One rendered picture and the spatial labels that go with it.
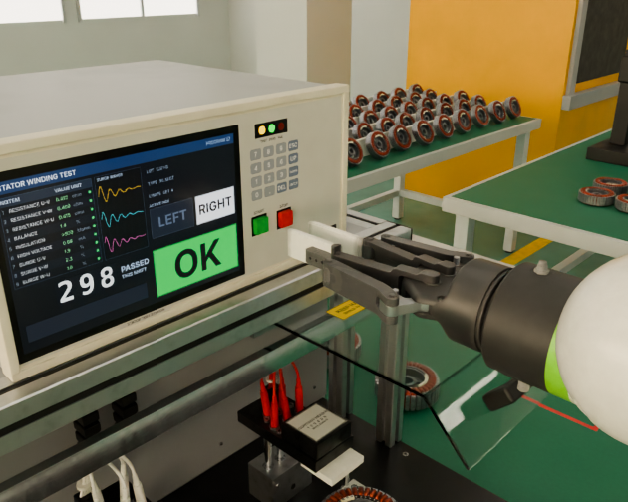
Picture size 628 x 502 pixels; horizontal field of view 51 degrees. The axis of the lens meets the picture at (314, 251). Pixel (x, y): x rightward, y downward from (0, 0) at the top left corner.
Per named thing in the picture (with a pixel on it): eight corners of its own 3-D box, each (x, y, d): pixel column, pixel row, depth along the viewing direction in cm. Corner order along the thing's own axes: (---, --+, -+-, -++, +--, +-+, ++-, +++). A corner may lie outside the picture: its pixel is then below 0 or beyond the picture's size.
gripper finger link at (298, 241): (342, 273, 64) (337, 276, 64) (292, 254, 69) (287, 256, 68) (343, 245, 63) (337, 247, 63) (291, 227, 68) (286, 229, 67)
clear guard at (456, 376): (576, 370, 78) (585, 326, 76) (470, 472, 62) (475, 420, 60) (365, 286, 99) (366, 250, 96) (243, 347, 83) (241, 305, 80)
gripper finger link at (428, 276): (440, 311, 58) (432, 318, 57) (334, 279, 64) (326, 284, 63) (443, 271, 57) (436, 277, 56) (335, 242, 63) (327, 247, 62)
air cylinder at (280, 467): (312, 483, 93) (312, 452, 91) (273, 512, 88) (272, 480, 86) (287, 466, 97) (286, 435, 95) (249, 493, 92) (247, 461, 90)
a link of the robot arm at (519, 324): (609, 256, 51) (557, 294, 45) (584, 381, 56) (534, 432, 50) (536, 235, 55) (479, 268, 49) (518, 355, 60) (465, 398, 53)
